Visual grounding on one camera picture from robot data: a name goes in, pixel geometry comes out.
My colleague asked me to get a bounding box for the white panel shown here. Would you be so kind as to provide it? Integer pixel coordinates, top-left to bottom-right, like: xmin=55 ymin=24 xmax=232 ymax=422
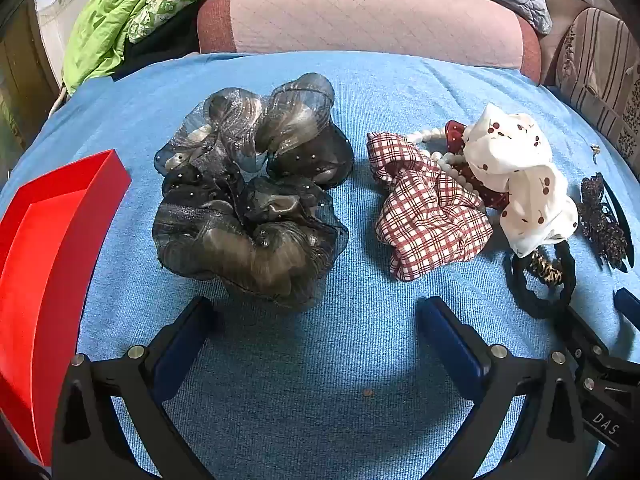
xmin=32 ymin=0 xmax=136 ymax=91

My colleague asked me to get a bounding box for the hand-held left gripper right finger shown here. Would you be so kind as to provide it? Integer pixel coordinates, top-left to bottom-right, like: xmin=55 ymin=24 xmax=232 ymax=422
xmin=417 ymin=296 xmax=601 ymax=480

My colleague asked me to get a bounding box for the red plastic tray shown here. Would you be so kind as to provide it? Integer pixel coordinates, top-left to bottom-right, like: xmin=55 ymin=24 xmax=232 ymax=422
xmin=0 ymin=148 xmax=133 ymax=468

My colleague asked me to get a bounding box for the pink sofa cushion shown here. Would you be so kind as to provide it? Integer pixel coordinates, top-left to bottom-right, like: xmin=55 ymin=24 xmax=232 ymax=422
xmin=196 ymin=0 xmax=543 ymax=86

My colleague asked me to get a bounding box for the black comb hair clip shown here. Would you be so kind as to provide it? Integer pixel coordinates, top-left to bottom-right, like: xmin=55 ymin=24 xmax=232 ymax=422
xmin=600 ymin=179 xmax=634 ymax=273

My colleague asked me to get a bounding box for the striped patterned pillow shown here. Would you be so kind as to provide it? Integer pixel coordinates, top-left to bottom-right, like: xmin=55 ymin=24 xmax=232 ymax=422
xmin=555 ymin=7 xmax=640 ymax=156

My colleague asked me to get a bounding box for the black cloth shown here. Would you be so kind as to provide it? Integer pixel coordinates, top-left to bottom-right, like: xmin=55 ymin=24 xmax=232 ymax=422
xmin=124 ymin=7 xmax=203 ymax=57

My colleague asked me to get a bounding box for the black hair tie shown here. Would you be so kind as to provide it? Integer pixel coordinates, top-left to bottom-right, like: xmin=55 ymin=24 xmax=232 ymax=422
xmin=509 ymin=240 xmax=578 ymax=321

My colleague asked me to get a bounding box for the red plaid scrunchie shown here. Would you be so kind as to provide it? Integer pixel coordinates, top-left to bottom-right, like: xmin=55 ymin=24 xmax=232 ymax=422
xmin=366 ymin=131 xmax=493 ymax=281

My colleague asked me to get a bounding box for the dark grey organza scrunchie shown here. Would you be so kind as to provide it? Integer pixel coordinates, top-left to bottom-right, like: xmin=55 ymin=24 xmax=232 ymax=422
xmin=151 ymin=167 xmax=350 ymax=309
xmin=154 ymin=72 xmax=356 ymax=191

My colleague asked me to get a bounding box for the white cherry print scrunchie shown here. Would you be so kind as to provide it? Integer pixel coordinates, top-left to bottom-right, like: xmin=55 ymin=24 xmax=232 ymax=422
xmin=462 ymin=102 xmax=579 ymax=259

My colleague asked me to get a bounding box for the dark glitter butterfly hair clip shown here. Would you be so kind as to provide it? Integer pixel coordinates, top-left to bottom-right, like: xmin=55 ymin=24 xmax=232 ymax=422
xmin=579 ymin=172 xmax=628 ymax=271

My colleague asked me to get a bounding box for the lime green quilt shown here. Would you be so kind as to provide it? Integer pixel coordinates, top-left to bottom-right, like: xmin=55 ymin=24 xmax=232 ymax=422
xmin=62 ymin=0 xmax=201 ymax=96

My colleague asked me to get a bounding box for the leopard print hair tie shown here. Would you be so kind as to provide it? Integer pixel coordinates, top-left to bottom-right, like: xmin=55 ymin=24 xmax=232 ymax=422
xmin=530 ymin=252 xmax=563 ymax=288

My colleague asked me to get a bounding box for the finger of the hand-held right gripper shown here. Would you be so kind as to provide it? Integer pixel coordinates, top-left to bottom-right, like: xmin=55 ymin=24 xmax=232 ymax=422
xmin=614 ymin=287 xmax=640 ymax=321
xmin=562 ymin=305 xmax=608 ymax=363

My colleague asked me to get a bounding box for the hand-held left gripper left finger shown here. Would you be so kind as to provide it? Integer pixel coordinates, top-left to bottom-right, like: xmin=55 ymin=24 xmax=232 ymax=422
xmin=52 ymin=295 xmax=218 ymax=480

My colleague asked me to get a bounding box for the blue blanket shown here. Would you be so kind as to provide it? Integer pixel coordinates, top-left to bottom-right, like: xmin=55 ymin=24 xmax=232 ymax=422
xmin=0 ymin=50 xmax=640 ymax=480

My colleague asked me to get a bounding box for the beige cushion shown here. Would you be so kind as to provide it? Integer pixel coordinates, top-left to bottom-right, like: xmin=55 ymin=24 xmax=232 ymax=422
xmin=530 ymin=0 xmax=621 ymax=86

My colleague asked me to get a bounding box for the green floral quilt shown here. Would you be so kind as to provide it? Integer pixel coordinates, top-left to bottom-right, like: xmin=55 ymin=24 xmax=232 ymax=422
xmin=127 ymin=0 xmax=281 ymax=43

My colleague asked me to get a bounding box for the white pearl bracelet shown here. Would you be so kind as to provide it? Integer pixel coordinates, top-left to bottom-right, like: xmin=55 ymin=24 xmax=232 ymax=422
xmin=407 ymin=127 xmax=481 ymax=196

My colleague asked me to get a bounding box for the red polka dot scrunchie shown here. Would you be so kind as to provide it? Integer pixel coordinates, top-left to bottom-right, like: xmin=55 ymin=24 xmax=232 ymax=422
xmin=445 ymin=120 xmax=511 ymax=211

